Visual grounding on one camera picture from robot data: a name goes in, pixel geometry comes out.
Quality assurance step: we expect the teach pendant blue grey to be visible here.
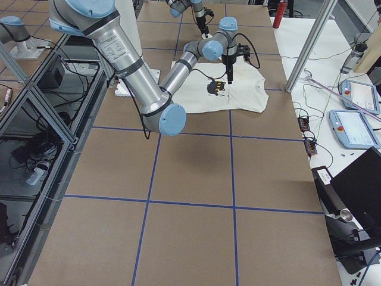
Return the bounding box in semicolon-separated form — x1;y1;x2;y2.
341;79;380;115
329;110;380;150

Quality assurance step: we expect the black red connector block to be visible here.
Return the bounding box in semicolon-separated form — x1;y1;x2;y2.
304;138;317;157
297;117;310;132

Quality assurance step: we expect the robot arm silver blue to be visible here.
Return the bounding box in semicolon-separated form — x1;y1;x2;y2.
49;1;238;136
165;0;214;39

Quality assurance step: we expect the cream long-sleeve cat shirt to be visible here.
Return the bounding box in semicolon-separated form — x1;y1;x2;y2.
173;59;268;114

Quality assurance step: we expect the grey water bottle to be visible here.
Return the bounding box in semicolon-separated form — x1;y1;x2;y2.
341;42;368;74

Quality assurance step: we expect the red bottle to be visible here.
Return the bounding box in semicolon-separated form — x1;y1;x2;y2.
273;0;287;29

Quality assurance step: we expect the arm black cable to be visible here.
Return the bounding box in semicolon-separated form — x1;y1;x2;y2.
190;32;260;83

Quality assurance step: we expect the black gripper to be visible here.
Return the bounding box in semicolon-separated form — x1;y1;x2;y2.
196;16;210;39
221;54;236;85

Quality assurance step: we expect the far teach pendant blue grey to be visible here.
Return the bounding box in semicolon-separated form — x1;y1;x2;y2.
341;79;380;115

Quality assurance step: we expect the reacher grabber stick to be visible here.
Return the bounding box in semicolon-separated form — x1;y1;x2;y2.
300;69;378;117

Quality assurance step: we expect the near teach pendant blue grey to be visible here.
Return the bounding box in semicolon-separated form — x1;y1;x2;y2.
329;110;380;150

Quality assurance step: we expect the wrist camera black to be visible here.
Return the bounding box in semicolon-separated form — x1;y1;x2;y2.
204;8;214;17
237;43;250;62

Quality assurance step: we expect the aluminium frame post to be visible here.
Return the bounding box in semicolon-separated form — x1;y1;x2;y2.
285;0;338;93

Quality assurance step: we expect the black monitor on stand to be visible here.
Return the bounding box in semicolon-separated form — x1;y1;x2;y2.
328;147;380;274

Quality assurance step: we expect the black box with label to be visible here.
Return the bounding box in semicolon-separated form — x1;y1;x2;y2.
311;166;346;215

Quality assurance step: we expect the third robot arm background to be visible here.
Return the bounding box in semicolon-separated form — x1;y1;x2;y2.
1;15;30;44

